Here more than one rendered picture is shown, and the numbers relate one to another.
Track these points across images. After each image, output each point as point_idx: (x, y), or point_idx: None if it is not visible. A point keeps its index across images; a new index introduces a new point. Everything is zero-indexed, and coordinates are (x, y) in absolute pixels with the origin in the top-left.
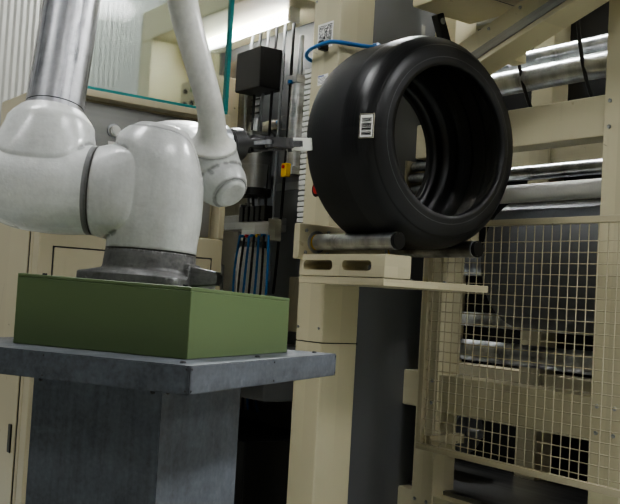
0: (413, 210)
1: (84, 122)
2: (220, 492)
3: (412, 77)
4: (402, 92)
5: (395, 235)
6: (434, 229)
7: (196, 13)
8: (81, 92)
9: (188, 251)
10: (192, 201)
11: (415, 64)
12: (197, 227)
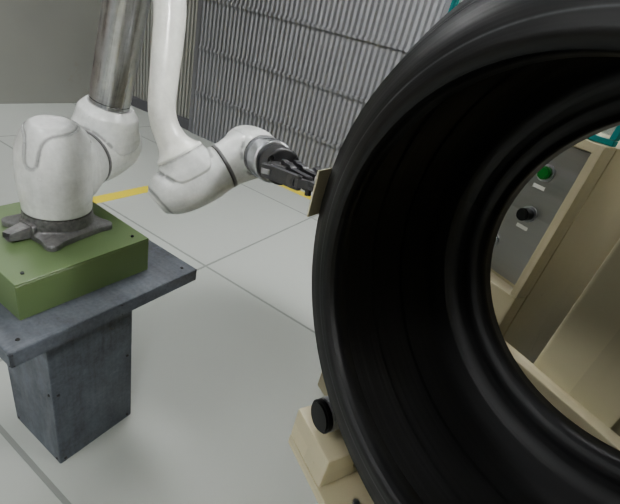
0: (334, 396)
1: (80, 111)
2: (38, 361)
3: (411, 98)
4: (374, 138)
5: (315, 402)
6: (362, 477)
7: (155, 9)
8: (94, 90)
9: (24, 211)
10: (16, 178)
11: (440, 54)
12: (25, 198)
